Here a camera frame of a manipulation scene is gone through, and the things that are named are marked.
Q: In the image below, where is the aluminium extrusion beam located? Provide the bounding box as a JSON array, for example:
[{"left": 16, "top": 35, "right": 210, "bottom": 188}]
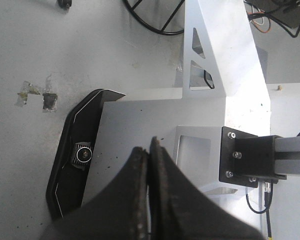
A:
[{"left": 274, "top": 136, "right": 300, "bottom": 176}]

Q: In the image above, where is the tape residue patch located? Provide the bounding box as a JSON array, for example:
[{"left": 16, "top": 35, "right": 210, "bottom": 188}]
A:
[{"left": 14, "top": 74, "right": 58, "bottom": 113}]

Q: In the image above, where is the black mounting bracket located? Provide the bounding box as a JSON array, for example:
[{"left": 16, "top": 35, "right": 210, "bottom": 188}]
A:
[{"left": 218, "top": 126, "right": 287, "bottom": 188}]

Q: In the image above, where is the black cable near bracket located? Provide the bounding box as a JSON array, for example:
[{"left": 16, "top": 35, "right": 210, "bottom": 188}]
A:
[{"left": 244, "top": 187, "right": 268, "bottom": 215}]

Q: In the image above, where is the black wire ring stand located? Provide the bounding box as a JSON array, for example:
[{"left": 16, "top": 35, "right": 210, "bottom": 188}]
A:
[{"left": 122, "top": 0, "right": 186, "bottom": 37}]

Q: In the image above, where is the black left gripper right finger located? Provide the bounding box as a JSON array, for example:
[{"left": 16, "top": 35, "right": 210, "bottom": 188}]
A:
[{"left": 148, "top": 137, "right": 264, "bottom": 240}]

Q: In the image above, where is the cable bundle top right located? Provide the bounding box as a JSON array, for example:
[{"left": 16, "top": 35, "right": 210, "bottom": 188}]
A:
[{"left": 243, "top": 0, "right": 300, "bottom": 39}]

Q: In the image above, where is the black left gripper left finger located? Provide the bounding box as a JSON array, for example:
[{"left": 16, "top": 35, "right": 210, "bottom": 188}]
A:
[{"left": 41, "top": 147, "right": 148, "bottom": 240}]

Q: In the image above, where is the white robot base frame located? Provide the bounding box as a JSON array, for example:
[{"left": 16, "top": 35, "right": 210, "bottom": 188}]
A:
[{"left": 82, "top": 0, "right": 272, "bottom": 203}]

